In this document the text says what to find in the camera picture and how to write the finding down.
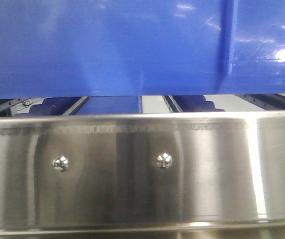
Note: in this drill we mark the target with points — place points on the left chrome screw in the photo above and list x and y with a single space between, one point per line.
60 163

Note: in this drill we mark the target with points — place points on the steel front rail plate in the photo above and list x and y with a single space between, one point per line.
227 180

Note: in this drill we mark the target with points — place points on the chrome screw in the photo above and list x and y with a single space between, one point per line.
60 163
164 161

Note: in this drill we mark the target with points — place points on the large blue plastic bin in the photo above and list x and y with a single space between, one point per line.
64 48

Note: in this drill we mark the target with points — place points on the right chrome screw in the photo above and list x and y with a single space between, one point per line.
164 161

